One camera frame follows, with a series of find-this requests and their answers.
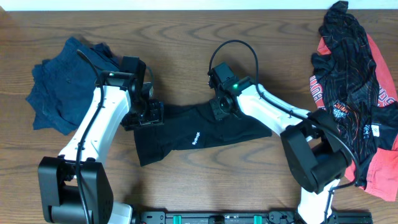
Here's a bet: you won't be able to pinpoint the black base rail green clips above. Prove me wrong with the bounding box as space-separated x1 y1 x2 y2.
130 210 373 224

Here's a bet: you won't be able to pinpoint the black patterned orange line garment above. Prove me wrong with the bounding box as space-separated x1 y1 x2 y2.
312 1 397 187

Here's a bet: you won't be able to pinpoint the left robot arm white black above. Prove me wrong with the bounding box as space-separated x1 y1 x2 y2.
38 71 163 223

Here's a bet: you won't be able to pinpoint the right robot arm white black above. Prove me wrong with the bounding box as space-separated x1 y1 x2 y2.
208 77 354 223

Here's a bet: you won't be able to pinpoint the folded navy blue garment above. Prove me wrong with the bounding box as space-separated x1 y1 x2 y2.
26 37 119 135

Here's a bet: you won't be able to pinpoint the black polo shirt white logo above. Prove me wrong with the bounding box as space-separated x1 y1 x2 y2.
134 103 272 166

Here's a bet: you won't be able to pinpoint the red garment white lettering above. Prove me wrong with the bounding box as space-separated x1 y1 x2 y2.
309 34 397 202

